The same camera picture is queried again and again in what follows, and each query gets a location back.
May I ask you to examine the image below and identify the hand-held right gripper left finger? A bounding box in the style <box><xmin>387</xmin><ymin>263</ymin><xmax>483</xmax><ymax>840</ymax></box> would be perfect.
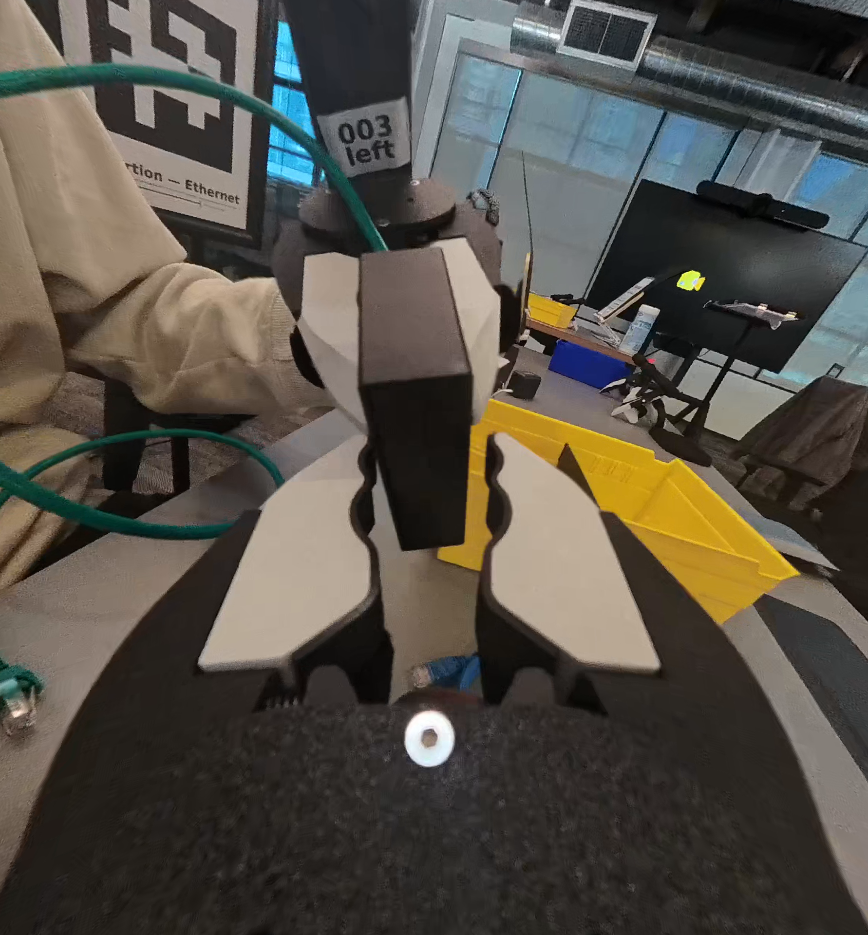
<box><xmin>197</xmin><ymin>437</ymin><xmax>396</xmax><ymax>706</ymax></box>

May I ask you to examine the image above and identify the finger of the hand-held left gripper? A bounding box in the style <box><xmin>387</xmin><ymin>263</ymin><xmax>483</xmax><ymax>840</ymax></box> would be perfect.
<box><xmin>436</xmin><ymin>240</ymin><xmax>506</xmax><ymax>426</ymax></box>
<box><xmin>297</xmin><ymin>250</ymin><xmax>363</xmax><ymax>428</ymax></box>

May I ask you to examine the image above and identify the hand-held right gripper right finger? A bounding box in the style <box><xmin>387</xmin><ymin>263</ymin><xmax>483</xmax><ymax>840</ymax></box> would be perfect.
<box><xmin>475</xmin><ymin>431</ymin><xmax>663</xmax><ymax>706</ymax></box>

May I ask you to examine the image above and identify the black ethernet switch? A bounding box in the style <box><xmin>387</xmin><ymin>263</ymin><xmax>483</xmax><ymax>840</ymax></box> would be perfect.
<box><xmin>359</xmin><ymin>248</ymin><xmax>473</xmax><ymax>552</ymax></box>

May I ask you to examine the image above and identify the blue ethernet cable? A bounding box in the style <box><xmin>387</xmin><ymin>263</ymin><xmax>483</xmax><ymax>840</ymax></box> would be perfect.
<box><xmin>412</xmin><ymin>655</ymin><xmax>482</xmax><ymax>691</ymax></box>

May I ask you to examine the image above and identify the green ethernet cable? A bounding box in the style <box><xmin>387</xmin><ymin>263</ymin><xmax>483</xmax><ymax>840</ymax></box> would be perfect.
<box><xmin>0</xmin><ymin>64</ymin><xmax>390</xmax><ymax>735</ymax></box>

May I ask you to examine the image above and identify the person's left forearm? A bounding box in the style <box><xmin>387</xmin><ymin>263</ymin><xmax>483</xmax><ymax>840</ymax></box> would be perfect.
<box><xmin>61</xmin><ymin>259</ymin><xmax>336</xmax><ymax>425</ymax></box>

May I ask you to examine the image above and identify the yellow plastic bin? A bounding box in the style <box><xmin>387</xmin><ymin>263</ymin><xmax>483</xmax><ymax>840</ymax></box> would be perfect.
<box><xmin>528</xmin><ymin>292</ymin><xmax>580</xmax><ymax>330</ymax></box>
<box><xmin>437</xmin><ymin>398</ymin><xmax>800</xmax><ymax>625</ymax></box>

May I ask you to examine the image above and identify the black bin divider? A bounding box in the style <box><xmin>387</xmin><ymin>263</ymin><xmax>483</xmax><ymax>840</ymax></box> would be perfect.
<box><xmin>557</xmin><ymin>442</ymin><xmax>597</xmax><ymax>505</ymax></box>

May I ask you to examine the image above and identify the blue plastic bin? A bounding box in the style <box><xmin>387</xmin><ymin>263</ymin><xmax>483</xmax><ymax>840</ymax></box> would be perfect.
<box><xmin>547</xmin><ymin>338</ymin><xmax>634</xmax><ymax>390</ymax></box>

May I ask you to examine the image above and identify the white document stand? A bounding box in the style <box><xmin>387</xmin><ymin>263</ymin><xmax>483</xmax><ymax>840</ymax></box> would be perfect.
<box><xmin>595</xmin><ymin>276</ymin><xmax>656</xmax><ymax>322</ymax></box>

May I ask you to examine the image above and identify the white wipes canister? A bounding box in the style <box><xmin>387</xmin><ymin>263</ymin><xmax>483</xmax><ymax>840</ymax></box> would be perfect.
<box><xmin>619</xmin><ymin>304</ymin><xmax>661</xmax><ymax>357</ymax></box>

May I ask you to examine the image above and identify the black white tag sign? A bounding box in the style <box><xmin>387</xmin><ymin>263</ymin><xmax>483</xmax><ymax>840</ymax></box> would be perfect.
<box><xmin>57</xmin><ymin>0</ymin><xmax>263</xmax><ymax>245</ymax></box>

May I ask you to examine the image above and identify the white vent grille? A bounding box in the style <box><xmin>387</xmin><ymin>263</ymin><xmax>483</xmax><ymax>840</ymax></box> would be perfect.
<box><xmin>557</xmin><ymin>0</ymin><xmax>659</xmax><ymax>72</ymax></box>

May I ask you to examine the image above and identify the chair draped with jacket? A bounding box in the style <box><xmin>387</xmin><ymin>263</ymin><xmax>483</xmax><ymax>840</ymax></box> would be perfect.
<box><xmin>734</xmin><ymin>376</ymin><xmax>868</xmax><ymax>512</ymax></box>

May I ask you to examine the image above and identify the black television screen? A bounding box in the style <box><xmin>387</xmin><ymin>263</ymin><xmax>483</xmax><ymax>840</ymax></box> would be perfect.
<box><xmin>587</xmin><ymin>179</ymin><xmax>868</xmax><ymax>374</ymax></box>

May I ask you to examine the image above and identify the black webcam bar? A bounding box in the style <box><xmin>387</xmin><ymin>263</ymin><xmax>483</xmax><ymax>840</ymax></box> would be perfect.
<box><xmin>697</xmin><ymin>180</ymin><xmax>831</xmax><ymax>229</ymax></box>

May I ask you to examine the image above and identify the person's upper body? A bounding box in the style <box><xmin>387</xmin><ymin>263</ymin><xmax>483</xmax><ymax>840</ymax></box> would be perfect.
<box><xmin>0</xmin><ymin>0</ymin><xmax>190</xmax><ymax>596</ymax></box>

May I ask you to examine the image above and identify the round silver air duct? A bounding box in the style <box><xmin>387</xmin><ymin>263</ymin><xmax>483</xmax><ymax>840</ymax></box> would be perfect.
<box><xmin>510</xmin><ymin>0</ymin><xmax>868</xmax><ymax>158</ymax></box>

